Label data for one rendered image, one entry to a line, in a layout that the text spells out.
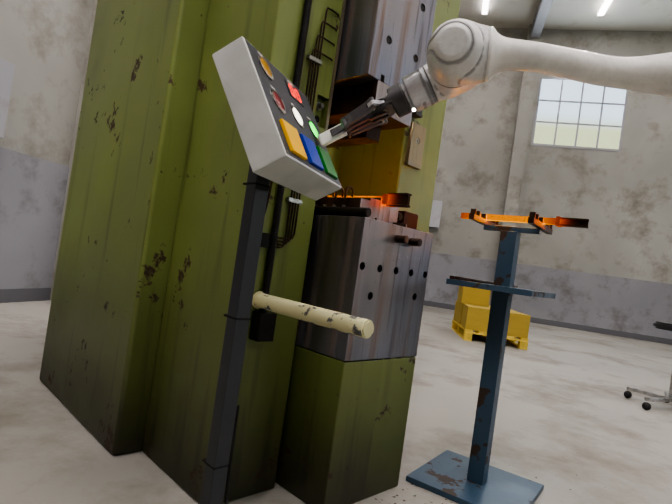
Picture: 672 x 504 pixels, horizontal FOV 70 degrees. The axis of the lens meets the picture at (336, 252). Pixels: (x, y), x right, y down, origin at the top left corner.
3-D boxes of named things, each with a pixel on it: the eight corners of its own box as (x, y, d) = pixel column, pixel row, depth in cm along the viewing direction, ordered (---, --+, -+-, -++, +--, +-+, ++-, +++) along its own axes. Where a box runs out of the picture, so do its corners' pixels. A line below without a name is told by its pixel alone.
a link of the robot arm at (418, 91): (439, 108, 115) (416, 119, 117) (425, 76, 117) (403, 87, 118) (434, 94, 106) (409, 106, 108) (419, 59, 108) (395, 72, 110)
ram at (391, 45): (435, 112, 177) (450, 7, 178) (368, 73, 150) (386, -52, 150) (352, 124, 207) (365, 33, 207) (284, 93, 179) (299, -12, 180)
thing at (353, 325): (374, 340, 114) (377, 318, 115) (359, 340, 111) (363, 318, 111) (264, 308, 145) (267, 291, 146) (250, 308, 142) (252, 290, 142)
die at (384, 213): (396, 227, 167) (399, 203, 167) (358, 218, 152) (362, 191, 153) (315, 222, 196) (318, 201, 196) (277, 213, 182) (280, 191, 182)
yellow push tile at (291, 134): (308, 159, 103) (297, 128, 104) (293, 150, 96) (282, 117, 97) (301, 163, 103) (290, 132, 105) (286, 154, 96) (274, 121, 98)
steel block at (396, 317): (416, 356, 172) (433, 234, 173) (344, 361, 145) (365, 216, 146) (312, 325, 211) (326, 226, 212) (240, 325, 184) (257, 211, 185)
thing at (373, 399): (398, 486, 171) (416, 356, 172) (322, 516, 144) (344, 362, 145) (297, 431, 210) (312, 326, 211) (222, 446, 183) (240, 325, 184)
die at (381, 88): (410, 127, 167) (414, 100, 167) (374, 108, 153) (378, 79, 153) (327, 136, 197) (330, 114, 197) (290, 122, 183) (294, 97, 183)
